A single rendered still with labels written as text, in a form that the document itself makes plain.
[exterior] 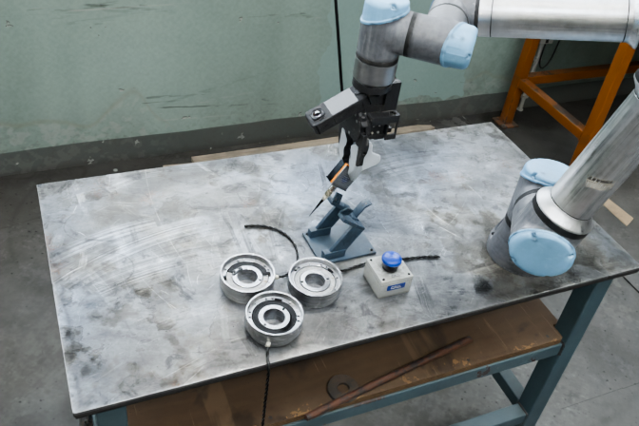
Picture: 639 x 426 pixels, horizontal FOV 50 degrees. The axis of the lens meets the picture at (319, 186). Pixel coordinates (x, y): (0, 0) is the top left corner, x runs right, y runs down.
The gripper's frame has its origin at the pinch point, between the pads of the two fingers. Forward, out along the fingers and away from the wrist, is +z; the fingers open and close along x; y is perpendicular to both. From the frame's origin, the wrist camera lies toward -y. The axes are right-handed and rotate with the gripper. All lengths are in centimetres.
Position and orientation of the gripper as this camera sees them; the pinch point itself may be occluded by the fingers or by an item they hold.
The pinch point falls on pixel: (346, 170)
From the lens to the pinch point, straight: 134.2
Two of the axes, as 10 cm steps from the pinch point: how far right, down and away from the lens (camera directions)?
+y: 9.1, -1.6, 3.8
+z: -1.2, 7.8, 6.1
